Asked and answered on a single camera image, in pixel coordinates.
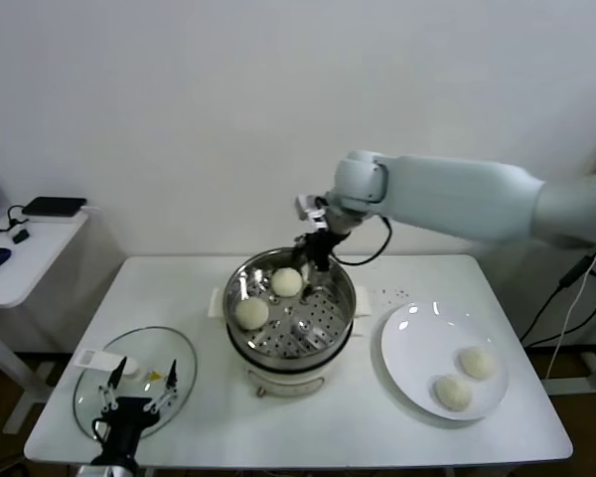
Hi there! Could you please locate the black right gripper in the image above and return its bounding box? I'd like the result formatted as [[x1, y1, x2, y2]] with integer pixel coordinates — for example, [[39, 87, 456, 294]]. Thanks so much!
[[292, 231, 347, 300]]

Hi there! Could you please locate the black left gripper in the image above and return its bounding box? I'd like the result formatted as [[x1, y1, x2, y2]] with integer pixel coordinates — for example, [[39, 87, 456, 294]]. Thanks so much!
[[92, 356, 179, 466]]

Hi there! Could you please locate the white steamed baozi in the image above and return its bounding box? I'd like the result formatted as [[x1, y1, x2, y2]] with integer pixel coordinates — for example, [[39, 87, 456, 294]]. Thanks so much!
[[270, 266, 304, 298], [457, 346, 500, 382], [233, 298, 270, 332], [430, 375, 473, 412]]

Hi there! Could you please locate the stainless steel steamer basket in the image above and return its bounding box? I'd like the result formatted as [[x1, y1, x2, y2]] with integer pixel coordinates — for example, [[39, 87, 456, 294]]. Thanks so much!
[[223, 246, 358, 372]]

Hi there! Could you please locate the round glass pot lid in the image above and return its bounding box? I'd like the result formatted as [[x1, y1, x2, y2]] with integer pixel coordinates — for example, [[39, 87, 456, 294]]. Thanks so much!
[[73, 326, 199, 443]]

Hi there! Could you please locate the white electric cooking pot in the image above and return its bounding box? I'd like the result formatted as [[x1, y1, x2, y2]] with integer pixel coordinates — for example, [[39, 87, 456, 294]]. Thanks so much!
[[207, 285, 373, 399]]

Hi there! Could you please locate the white round plate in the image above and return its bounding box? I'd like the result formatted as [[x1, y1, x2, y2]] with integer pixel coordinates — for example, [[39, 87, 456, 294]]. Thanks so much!
[[379, 301, 511, 422]]

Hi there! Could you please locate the white side desk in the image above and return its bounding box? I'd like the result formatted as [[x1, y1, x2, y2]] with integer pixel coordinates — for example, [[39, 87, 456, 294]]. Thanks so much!
[[0, 211, 91, 434]]

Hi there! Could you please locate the black flat box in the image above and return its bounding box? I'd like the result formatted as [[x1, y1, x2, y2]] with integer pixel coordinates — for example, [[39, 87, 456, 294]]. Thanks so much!
[[21, 196, 88, 219]]

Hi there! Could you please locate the white lid handle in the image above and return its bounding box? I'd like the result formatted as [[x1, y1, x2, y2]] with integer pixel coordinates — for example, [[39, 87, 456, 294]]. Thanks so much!
[[74, 349, 145, 383]]

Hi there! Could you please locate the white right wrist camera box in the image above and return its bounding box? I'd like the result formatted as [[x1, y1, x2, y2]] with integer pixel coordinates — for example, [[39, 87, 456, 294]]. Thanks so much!
[[295, 195, 329, 231]]

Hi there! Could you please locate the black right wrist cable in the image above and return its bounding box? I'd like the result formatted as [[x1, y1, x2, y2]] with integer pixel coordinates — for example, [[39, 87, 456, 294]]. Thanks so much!
[[327, 214, 393, 266]]

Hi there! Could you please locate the thin black desk cable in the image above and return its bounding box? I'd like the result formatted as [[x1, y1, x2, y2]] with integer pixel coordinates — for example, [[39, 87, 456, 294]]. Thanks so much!
[[0, 204, 30, 236]]

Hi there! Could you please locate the black power cable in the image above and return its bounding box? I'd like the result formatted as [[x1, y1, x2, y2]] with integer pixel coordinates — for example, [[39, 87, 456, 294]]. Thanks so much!
[[519, 252, 596, 349]]

